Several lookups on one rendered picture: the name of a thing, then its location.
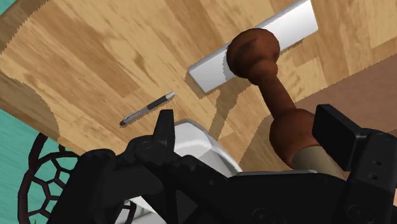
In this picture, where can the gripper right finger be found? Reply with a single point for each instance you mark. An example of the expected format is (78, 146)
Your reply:
(372, 167)

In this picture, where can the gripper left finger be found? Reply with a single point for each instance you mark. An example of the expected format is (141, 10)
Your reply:
(145, 173)

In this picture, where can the white glossy rounded box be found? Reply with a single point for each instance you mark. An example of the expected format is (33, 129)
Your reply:
(201, 145)

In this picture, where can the silver and black pen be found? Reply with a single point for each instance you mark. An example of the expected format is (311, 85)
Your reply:
(149, 108)

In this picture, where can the brown wooden pepper mill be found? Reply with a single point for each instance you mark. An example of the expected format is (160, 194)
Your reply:
(279, 99)

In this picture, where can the light wooden table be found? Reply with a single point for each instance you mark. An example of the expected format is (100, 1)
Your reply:
(93, 56)

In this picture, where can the white flat rectangular box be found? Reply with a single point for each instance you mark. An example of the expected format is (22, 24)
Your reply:
(288, 28)

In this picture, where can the dark brown round lattice frame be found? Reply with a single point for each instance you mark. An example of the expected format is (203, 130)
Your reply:
(37, 186)

